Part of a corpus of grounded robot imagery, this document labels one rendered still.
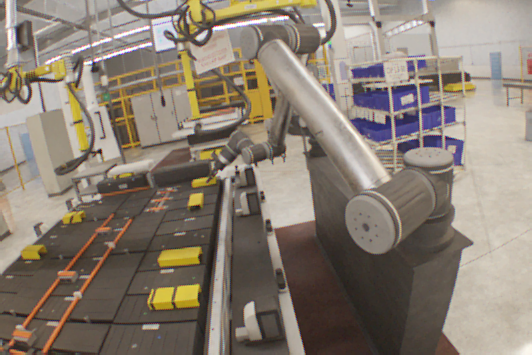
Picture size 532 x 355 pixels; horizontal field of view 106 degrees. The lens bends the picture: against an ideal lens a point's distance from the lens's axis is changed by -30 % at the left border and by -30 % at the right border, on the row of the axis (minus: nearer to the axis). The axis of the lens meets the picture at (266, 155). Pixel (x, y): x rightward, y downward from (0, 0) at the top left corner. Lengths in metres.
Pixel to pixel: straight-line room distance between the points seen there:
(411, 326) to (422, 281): 0.28
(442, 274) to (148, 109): 10.57
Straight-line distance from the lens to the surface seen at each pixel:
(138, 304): 1.00
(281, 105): 1.55
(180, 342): 0.82
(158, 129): 10.98
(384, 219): 0.81
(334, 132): 0.94
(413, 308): 1.32
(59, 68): 2.22
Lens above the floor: 1.59
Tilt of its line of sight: 15 degrees down
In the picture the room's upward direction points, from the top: 10 degrees counter-clockwise
